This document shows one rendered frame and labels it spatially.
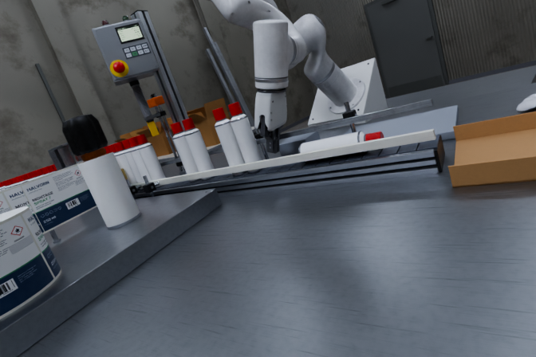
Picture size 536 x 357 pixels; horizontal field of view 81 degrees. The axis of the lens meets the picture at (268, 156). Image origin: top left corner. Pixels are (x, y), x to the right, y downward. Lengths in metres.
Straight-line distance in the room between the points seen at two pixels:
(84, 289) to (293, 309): 0.41
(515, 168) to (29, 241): 0.83
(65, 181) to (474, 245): 1.01
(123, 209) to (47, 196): 0.25
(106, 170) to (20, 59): 4.83
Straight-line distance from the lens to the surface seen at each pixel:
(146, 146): 1.21
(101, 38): 1.28
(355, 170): 0.73
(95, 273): 0.71
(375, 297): 0.41
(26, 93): 5.53
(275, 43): 0.77
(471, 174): 0.62
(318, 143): 0.78
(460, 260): 0.45
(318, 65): 1.29
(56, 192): 1.09
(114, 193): 0.90
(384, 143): 0.70
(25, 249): 0.72
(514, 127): 0.86
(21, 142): 5.41
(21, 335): 0.68
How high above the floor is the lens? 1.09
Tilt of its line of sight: 11 degrees down
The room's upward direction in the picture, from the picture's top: 19 degrees counter-clockwise
